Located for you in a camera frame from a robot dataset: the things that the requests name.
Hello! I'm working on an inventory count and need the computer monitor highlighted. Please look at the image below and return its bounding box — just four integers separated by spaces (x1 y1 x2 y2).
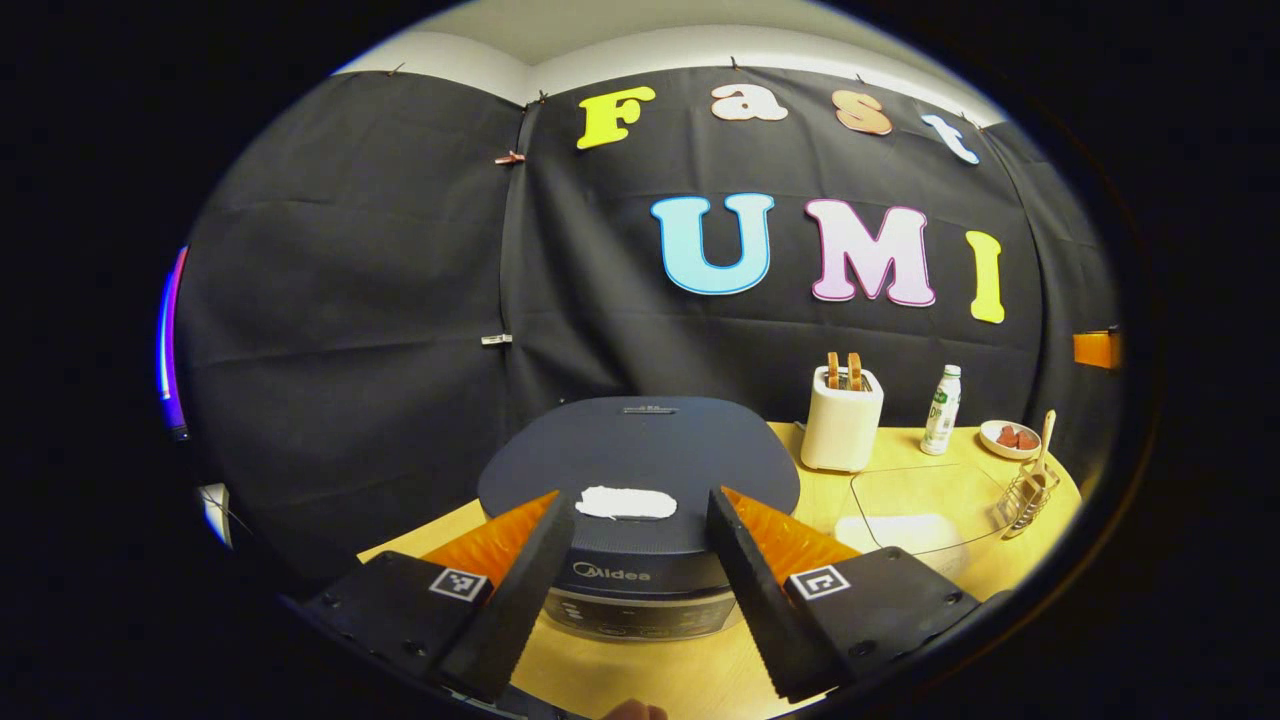
155 245 191 441

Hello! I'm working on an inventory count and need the dark grey rice cooker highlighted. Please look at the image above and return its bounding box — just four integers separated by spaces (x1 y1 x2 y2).
477 396 802 641

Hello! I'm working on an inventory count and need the wire chopstick holder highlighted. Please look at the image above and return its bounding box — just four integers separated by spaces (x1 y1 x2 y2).
995 465 1063 541

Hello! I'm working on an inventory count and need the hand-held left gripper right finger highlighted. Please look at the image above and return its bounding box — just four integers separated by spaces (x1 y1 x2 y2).
706 486 986 704

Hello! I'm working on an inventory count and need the white round plate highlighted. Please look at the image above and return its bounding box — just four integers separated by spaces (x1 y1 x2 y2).
979 419 1043 461

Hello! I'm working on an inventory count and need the wooden spoon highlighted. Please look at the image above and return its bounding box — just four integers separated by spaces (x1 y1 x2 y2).
1020 409 1057 501

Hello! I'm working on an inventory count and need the white drink bottle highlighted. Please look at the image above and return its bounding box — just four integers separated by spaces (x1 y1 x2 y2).
920 364 963 457

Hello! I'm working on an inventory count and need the black backdrop cloth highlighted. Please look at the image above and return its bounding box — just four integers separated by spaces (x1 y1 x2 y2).
175 65 1126 591

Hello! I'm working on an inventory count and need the white toaster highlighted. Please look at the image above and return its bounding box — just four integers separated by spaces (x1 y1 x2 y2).
800 365 886 473

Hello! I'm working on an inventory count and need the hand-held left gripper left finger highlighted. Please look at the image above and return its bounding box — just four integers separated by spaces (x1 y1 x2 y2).
285 490 578 704

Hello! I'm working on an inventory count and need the clear plastic rice container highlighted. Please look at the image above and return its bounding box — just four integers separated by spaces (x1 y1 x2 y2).
835 462 1011 581

